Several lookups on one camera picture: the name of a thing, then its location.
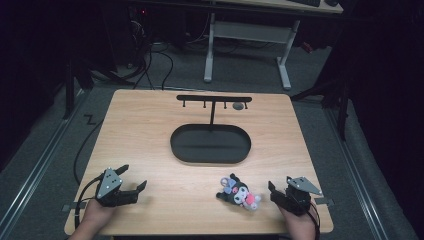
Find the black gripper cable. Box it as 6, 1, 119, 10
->
307, 201, 322, 240
73, 175, 102, 230

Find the black hook stand with tray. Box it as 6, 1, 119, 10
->
169, 94, 253, 165

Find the white metal frame desk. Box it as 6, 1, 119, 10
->
202, 0, 345, 92

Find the black keyboard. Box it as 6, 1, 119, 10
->
288, 0, 322, 8

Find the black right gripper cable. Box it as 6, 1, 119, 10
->
307, 201, 322, 240

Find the person's right hand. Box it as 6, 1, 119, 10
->
277, 205, 317, 240

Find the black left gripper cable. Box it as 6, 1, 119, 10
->
73, 175, 102, 230

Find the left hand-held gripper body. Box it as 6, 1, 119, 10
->
95, 167, 140, 208

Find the metal floor rail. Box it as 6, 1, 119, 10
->
0, 89, 88, 238
324, 108, 391, 240

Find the bundle of black cables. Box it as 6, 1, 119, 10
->
89, 9, 175, 92

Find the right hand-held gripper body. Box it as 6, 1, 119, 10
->
283, 175, 323, 216

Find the person's left hand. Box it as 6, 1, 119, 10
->
80, 198, 117, 232

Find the black metal stand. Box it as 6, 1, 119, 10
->
61, 56, 95, 121
290, 79, 350, 142

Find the black floor cable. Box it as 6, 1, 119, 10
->
72, 118, 105, 186

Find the black plush toy keychain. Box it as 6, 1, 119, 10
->
215, 172, 262, 211

